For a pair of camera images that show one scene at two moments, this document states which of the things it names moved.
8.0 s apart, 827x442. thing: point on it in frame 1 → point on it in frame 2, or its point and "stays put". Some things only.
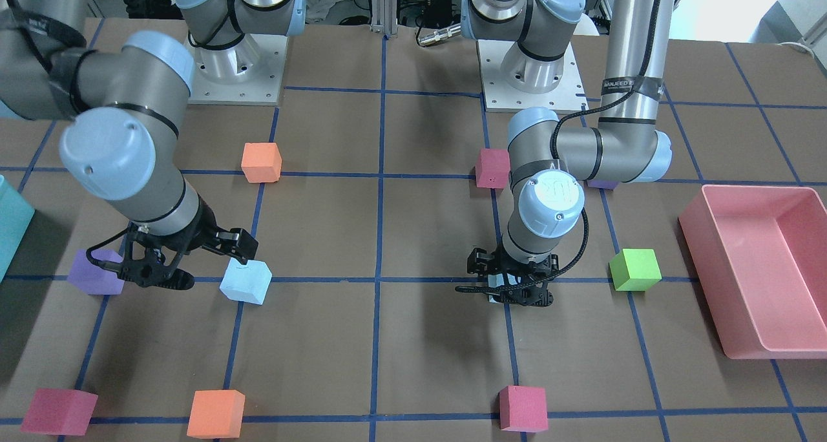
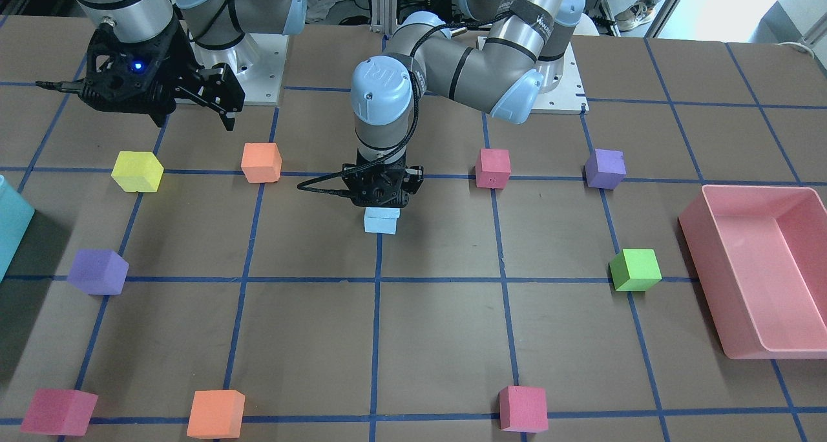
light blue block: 247,282 → 379,225
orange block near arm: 261,162 stays put
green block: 634,269 stays put
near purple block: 92,279 stays put
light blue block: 497,280 → 382,212
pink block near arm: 493,168 stays put
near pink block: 59,411 stays put
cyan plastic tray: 15,216 stays put
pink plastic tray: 758,257 stays put
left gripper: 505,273 → 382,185
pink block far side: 523,409 stays put
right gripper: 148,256 → 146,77
